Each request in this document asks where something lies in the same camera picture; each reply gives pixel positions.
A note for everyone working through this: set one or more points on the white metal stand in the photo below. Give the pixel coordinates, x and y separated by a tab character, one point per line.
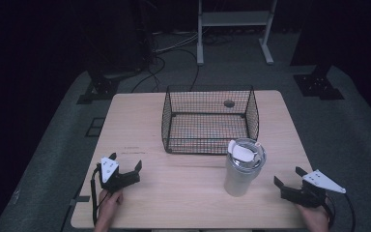
201	38

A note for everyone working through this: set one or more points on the person's right hand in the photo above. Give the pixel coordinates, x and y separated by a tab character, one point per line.
317	217

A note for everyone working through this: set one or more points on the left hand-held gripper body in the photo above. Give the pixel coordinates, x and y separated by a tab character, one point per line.
112	180

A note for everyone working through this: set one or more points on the white tumbler with clear lid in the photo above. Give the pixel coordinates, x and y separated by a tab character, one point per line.
240	174

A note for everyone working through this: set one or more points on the dark round table grommet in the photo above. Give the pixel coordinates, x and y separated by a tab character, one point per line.
229	103

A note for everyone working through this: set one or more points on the black stand base plate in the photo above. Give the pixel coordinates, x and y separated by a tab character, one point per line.
319	87
98	90

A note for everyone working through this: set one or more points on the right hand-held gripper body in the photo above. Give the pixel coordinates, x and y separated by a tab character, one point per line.
306	193

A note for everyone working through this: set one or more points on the person's left hand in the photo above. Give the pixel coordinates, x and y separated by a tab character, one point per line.
109	204

